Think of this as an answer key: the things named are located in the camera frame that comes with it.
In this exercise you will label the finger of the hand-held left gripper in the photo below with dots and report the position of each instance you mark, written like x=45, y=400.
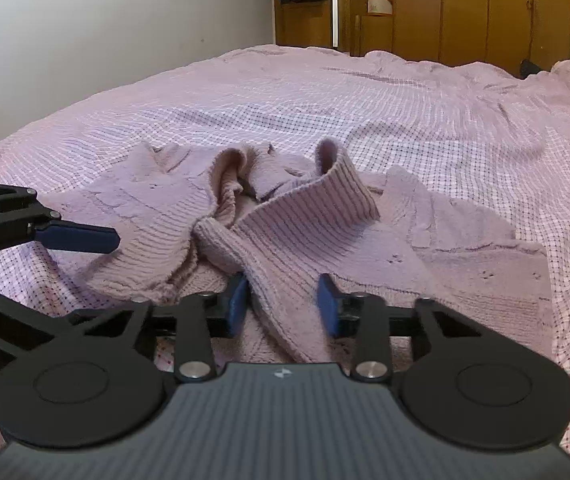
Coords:
x=0, y=310
x=80, y=238

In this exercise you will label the small dark object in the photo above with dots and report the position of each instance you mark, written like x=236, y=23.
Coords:
x=532, y=67

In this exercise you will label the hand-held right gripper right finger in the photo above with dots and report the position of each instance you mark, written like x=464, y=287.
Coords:
x=327, y=310

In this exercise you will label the wooden wardrobe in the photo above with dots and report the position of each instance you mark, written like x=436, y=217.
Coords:
x=465, y=10

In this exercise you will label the white container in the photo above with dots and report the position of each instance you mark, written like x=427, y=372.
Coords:
x=379, y=4

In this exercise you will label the pink checked bed blanket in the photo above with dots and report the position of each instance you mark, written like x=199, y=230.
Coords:
x=315, y=105

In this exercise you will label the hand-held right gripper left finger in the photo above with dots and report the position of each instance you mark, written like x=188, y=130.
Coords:
x=238, y=305

